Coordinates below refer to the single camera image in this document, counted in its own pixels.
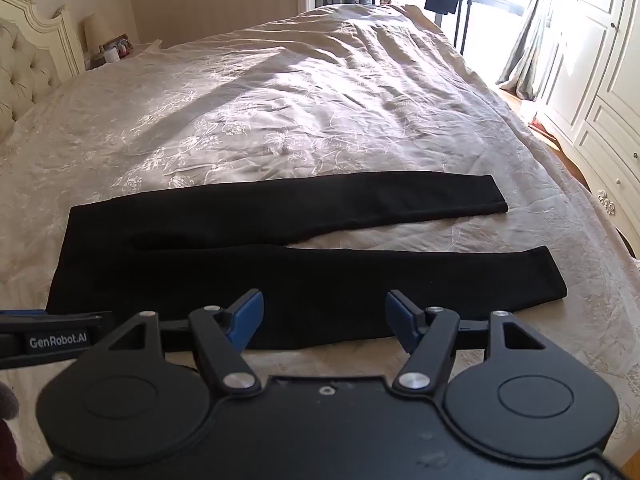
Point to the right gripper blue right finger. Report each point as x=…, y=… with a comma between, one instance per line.
x=428, y=336

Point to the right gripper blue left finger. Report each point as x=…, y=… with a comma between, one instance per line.
x=219, y=338

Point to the black pants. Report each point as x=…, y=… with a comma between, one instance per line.
x=175, y=251

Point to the beige embroidered bedspread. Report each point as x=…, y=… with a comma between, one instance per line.
x=334, y=90

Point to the grey green curtain right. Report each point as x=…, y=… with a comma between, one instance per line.
x=518, y=76

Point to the cream tufted headboard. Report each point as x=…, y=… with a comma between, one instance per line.
x=37, y=55

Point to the cream white wardrobe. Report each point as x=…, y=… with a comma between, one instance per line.
x=590, y=101

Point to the nightstand with small items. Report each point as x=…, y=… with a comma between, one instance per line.
x=119, y=49

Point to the bedside lamp beige shade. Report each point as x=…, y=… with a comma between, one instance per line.
x=99, y=35

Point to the black clothes rack stand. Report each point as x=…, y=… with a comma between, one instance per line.
x=462, y=20

